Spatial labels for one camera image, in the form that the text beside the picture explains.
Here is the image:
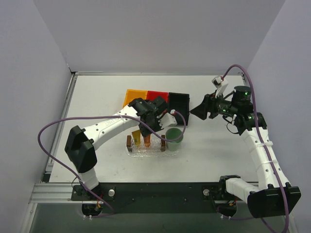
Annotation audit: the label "orange toothpaste tube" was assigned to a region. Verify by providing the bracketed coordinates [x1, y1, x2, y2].
[143, 135, 151, 148]

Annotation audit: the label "yellow toothpaste tube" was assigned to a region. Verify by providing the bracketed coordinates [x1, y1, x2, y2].
[132, 130, 141, 148]

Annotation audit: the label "clear toothbrush holder brown ends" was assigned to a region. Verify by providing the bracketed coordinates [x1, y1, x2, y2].
[125, 135, 162, 156]

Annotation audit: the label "mint green cup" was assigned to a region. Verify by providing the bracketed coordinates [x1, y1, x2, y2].
[165, 128, 183, 151]

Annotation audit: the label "black plastic bin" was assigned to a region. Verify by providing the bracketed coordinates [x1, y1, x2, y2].
[168, 92, 190, 126]

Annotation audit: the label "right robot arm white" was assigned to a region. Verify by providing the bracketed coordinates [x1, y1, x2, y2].
[190, 86, 301, 218]

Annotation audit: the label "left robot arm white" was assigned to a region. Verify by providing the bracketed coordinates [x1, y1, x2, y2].
[65, 97, 176, 200]

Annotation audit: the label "clear textured oval tray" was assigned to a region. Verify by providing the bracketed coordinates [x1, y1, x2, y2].
[124, 145, 181, 158]

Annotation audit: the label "red plastic bin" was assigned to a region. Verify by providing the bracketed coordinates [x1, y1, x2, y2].
[146, 91, 169, 102]

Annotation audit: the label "yellow plastic bin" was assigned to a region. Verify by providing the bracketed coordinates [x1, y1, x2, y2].
[123, 89, 148, 107]

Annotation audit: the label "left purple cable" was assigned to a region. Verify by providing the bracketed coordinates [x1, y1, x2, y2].
[38, 111, 187, 218]

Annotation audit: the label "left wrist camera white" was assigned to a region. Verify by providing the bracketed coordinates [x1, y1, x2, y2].
[158, 109, 177, 129]

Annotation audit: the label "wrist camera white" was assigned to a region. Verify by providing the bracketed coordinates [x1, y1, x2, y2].
[158, 109, 177, 129]
[211, 76, 228, 98]

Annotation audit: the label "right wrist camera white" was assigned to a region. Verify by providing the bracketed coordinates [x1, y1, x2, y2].
[211, 76, 228, 98]

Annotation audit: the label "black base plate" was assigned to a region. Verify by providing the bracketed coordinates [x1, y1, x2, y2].
[71, 183, 238, 216]

